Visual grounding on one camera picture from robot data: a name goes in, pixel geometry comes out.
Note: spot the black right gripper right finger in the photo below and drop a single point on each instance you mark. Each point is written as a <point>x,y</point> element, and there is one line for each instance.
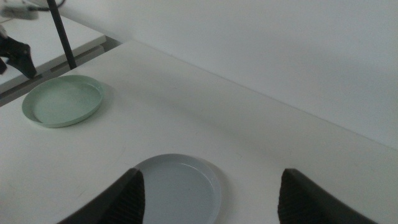
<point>301,202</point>

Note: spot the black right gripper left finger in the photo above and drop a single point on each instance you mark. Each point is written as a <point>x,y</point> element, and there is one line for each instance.
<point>124,202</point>

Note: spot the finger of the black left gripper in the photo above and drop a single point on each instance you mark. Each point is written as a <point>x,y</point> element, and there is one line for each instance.
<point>2,66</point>
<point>20,57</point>

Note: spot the grey shallow bowl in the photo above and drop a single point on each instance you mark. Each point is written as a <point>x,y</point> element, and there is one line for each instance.
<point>180,193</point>

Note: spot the pale green shallow bowl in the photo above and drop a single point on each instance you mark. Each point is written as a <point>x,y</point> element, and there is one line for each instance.
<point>62,101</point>

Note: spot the grey blurred device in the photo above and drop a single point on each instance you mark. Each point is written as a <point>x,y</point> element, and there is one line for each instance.
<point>17,11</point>

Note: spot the black stand pole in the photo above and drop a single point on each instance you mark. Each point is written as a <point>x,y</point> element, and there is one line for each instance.
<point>62,34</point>

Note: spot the white side table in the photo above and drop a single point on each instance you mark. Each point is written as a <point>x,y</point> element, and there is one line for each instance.
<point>81,39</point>

